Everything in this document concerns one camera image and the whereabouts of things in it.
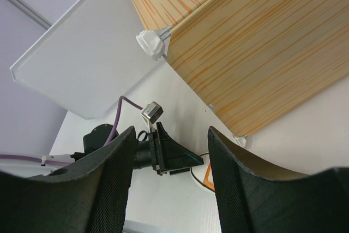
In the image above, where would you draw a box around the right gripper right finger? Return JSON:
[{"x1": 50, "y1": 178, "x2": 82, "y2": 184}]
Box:
[{"x1": 208, "y1": 127, "x2": 348, "y2": 232}]

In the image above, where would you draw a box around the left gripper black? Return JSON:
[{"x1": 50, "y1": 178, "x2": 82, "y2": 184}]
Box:
[{"x1": 133, "y1": 122, "x2": 204, "y2": 175}]

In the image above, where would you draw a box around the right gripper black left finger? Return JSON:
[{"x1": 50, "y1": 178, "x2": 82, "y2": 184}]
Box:
[{"x1": 1, "y1": 126, "x2": 136, "y2": 232}]

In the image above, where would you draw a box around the orange canvas sneaker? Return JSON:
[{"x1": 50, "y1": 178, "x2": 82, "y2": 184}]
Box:
[{"x1": 190, "y1": 152, "x2": 215, "y2": 194}]

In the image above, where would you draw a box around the wooden two-shelf shoe cabinet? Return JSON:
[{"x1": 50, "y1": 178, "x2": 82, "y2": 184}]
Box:
[{"x1": 131, "y1": 0, "x2": 348, "y2": 137}]

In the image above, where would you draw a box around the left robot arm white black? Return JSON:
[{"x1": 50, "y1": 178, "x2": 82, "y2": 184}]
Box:
[{"x1": 1, "y1": 122, "x2": 204, "y2": 175}]

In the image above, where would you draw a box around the white translucent cabinet door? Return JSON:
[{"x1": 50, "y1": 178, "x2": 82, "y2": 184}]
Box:
[{"x1": 10, "y1": 0, "x2": 160, "y2": 120}]

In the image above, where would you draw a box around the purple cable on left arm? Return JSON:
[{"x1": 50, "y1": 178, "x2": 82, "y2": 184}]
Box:
[{"x1": 0, "y1": 95, "x2": 144, "y2": 166}]

